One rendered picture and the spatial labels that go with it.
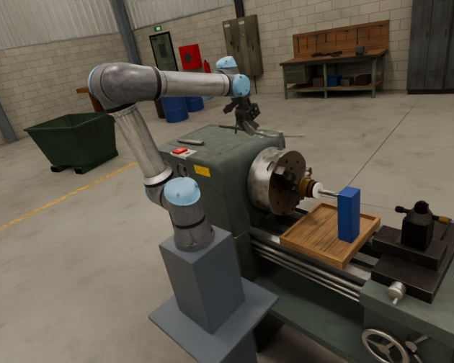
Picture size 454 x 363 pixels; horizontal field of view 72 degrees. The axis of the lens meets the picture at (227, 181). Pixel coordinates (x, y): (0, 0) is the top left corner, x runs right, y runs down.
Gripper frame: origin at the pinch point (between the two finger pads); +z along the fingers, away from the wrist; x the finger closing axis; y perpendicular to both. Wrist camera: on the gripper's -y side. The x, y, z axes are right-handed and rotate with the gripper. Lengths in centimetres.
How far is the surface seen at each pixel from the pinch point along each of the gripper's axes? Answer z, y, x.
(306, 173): 25.5, 19.3, 6.0
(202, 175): 8.5, -15.6, -24.5
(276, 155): 10.1, 12.4, -1.7
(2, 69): -50, -1005, 106
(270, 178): 14.1, 14.9, -11.9
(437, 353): 50, 84, -36
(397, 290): 30, 72, -31
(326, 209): 49, 24, 7
